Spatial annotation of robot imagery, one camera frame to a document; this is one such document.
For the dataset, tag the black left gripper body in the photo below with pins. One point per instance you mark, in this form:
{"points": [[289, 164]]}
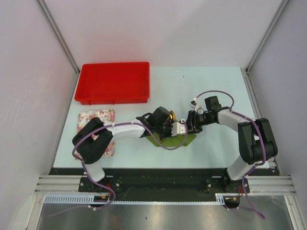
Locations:
{"points": [[164, 130]]}

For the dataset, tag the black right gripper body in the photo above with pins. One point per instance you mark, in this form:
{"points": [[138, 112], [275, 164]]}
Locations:
{"points": [[197, 120]]}

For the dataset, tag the iridescent rainbow spoon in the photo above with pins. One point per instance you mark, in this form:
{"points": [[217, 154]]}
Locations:
{"points": [[172, 116]]}

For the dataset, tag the green paper napkin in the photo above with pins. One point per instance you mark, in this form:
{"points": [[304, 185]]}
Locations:
{"points": [[171, 142]]}

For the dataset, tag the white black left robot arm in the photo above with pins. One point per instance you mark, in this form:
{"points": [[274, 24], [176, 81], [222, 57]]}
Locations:
{"points": [[93, 139]]}

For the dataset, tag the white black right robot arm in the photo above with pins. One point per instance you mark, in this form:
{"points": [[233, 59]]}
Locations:
{"points": [[256, 140]]}

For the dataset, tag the red plastic bin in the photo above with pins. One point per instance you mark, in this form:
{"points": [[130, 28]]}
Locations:
{"points": [[114, 83]]}

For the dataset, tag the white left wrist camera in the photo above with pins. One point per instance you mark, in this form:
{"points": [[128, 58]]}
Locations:
{"points": [[178, 128]]}

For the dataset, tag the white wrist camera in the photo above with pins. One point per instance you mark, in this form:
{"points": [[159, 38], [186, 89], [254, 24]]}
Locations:
{"points": [[194, 104], [178, 128]]}

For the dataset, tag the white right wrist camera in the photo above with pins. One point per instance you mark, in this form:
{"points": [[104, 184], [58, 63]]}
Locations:
{"points": [[194, 104]]}

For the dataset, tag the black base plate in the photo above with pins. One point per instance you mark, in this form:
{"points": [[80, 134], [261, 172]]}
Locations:
{"points": [[162, 186]]}

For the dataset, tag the aluminium frame rail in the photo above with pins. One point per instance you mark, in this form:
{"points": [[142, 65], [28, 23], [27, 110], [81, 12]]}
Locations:
{"points": [[274, 185]]}

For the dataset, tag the white slotted cable duct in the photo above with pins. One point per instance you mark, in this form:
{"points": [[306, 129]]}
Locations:
{"points": [[81, 198]]}

